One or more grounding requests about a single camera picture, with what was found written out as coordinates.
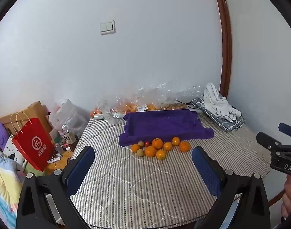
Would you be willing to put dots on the plastic bottle with white label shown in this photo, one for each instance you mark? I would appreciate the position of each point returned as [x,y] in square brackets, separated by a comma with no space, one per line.
[67,137]

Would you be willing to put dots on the white black-spotted bag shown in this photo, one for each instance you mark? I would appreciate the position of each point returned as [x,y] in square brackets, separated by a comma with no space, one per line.
[13,152]

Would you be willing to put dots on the purple plush item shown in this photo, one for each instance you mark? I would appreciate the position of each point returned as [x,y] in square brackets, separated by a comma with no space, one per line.
[1,136]

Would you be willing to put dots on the brown wooden door frame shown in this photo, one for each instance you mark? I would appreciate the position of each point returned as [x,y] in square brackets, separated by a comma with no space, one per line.
[225,40]

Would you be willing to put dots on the clear bag of brown fruits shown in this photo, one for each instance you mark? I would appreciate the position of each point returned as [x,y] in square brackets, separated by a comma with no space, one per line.
[174,97]

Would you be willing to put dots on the cardboard box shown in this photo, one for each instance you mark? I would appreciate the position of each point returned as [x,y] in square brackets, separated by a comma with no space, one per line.
[37,111]

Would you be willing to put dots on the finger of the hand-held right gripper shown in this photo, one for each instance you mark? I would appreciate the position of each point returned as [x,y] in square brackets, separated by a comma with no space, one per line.
[269,143]
[288,131]

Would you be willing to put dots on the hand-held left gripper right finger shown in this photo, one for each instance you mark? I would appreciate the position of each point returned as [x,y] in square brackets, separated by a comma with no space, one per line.
[206,171]

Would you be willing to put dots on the white striped towel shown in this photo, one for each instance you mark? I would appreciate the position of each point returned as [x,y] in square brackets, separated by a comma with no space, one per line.
[217,102]

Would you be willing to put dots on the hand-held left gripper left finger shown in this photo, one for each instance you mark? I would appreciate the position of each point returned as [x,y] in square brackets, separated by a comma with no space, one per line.
[81,169]

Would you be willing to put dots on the small white packet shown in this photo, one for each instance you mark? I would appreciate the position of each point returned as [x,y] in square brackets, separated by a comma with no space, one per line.
[54,159]

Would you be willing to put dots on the colourful printed blanket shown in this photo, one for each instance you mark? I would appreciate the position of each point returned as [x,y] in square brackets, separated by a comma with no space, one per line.
[4,186]

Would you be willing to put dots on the white wall light switch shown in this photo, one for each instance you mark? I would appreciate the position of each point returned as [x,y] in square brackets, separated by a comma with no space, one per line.
[107,27]

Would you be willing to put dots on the small red fruit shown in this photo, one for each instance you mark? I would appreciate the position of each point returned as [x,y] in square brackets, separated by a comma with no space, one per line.
[147,144]

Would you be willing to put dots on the red paper bag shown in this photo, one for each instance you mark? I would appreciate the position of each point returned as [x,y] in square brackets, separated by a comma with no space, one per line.
[34,143]

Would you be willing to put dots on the purple towel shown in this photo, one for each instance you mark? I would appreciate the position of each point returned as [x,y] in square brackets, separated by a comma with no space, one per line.
[162,124]

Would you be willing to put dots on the crumpled translucent plastic bag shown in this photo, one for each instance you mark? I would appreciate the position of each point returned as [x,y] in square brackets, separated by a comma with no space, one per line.
[69,115]

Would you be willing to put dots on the grey checked folded cloth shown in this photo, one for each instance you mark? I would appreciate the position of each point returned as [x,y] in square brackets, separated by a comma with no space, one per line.
[221,122]

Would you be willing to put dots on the wooden bedside table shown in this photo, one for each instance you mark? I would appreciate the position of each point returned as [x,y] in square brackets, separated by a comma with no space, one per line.
[62,165]

